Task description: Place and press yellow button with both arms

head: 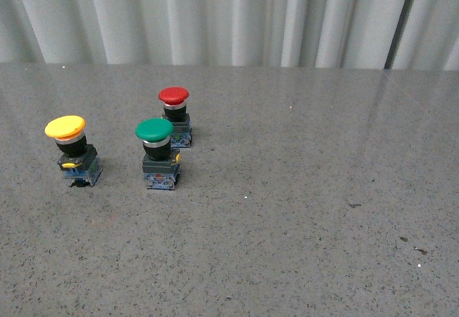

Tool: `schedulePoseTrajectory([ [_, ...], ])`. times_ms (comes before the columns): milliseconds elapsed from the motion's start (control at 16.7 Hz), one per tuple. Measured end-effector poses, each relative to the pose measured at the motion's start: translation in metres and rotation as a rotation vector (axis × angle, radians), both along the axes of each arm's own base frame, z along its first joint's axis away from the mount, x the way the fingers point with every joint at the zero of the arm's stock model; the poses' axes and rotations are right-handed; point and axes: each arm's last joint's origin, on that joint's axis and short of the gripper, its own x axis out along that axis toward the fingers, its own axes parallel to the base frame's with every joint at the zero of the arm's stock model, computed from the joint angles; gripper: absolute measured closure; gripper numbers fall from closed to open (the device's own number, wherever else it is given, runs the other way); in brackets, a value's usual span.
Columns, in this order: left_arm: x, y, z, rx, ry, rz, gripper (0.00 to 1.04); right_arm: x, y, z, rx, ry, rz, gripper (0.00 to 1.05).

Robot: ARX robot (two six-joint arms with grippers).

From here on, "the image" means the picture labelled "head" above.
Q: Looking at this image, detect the green mushroom push button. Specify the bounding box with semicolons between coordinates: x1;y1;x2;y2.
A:
136;118;181;190

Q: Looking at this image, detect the red mushroom push button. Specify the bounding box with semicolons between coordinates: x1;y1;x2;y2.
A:
158;87;192;148

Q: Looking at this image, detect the yellow mushroom push button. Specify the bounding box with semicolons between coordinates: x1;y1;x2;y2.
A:
44;115;103;186

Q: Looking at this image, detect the white pleated curtain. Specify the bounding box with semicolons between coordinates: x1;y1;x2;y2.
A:
1;0;458;70

